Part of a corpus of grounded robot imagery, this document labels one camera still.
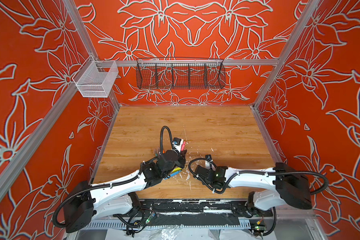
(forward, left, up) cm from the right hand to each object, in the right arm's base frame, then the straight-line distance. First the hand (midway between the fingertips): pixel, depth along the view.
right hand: (203, 176), depth 83 cm
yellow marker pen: (+4, +15, +1) cm, 16 cm away
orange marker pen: (-2, +19, +34) cm, 39 cm away
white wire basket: (+52, +66, +32) cm, 90 cm away
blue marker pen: (-7, +18, +23) cm, 30 cm away
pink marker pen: (+9, +11, +21) cm, 26 cm away
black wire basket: (+58, +12, +30) cm, 66 cm away
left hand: (+8, +10, +17) cm, 21 cm away
